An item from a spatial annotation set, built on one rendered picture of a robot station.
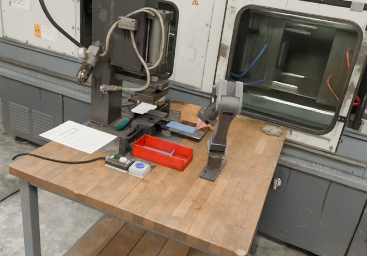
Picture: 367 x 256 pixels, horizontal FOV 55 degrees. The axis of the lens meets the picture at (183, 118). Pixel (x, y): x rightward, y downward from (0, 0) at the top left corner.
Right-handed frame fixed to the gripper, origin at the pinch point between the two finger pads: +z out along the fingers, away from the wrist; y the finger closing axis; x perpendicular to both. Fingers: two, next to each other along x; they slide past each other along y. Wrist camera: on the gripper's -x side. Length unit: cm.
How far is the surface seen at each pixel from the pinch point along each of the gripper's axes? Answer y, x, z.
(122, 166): 12.3, 36.6, 17.5
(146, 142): 13.1, 11.6, 17.5
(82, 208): 21, -33, 128
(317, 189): -80, -55, 3
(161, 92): 24.4, -0.7, -1.0
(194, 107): 8.8, -36.5, 9.6
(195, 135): -2.2, -9.0, 7.9
